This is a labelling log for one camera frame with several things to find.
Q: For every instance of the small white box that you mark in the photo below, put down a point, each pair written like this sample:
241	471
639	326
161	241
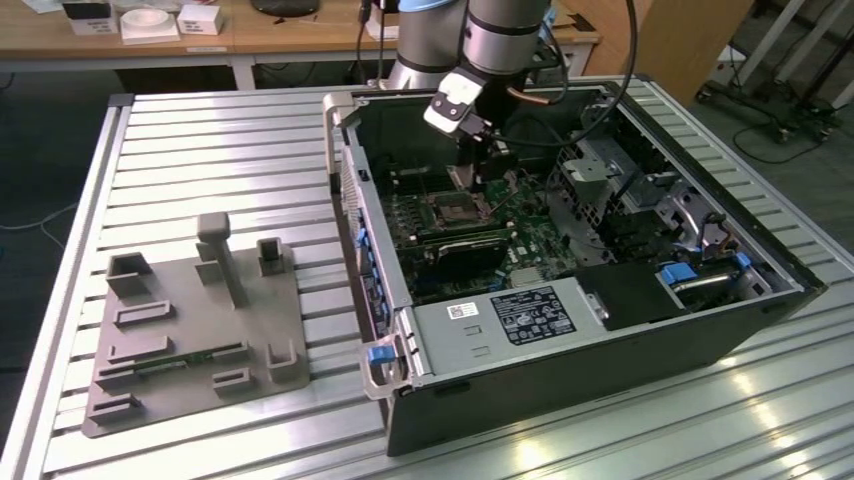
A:
389	27

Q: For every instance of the small blue clip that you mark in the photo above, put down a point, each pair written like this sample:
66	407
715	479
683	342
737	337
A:
743	262

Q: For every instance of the metal drive cage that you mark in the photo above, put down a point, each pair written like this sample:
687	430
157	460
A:
588	175

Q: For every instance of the wheeled equipment cart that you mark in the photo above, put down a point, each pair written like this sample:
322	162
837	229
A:
801	112

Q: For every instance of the green RAM stick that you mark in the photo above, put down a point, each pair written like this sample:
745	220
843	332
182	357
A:
177	361

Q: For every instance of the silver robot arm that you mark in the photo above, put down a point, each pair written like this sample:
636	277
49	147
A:
501	30

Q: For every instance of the blue disk carrier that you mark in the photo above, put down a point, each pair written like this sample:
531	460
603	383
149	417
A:
677	275

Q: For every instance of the wooden desk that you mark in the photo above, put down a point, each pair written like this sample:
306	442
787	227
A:
54	47
301	35

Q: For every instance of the CPU socket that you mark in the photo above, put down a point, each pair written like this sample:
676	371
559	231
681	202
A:
457	210

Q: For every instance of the black RAM slot row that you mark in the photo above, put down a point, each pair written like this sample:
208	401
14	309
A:
461	235
408	180

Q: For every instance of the white printed box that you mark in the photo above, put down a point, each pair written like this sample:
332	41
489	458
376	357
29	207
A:
200	20

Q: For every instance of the grey parts rack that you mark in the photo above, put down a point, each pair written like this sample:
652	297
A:
194	320

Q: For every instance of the silver CPU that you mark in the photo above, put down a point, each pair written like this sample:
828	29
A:
456	178

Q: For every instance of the black graphics card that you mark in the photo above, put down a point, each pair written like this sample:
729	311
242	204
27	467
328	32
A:
470	257

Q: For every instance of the small silver heat sink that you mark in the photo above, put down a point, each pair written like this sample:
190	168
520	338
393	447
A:
528	276

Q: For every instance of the silver power supply unit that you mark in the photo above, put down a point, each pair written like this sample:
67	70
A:
468	340

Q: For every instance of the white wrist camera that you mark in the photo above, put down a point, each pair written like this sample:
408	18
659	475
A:
450	100

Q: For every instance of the blue case latch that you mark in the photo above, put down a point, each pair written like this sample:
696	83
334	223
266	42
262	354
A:
381	355

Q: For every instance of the black plastic shroud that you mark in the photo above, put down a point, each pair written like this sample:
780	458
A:
628	295

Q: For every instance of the wooden cabinet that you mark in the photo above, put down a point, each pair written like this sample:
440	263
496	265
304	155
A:
675	40

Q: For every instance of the white box black top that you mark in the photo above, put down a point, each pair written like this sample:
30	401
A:
90	15

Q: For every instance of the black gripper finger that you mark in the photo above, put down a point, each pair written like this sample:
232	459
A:
500	162
472	160

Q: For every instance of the green motherboard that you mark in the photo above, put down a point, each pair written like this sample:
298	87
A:
535	240

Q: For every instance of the black round object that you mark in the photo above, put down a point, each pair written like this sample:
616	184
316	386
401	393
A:
284	6

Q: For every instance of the black PC case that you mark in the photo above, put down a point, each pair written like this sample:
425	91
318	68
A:
568	380

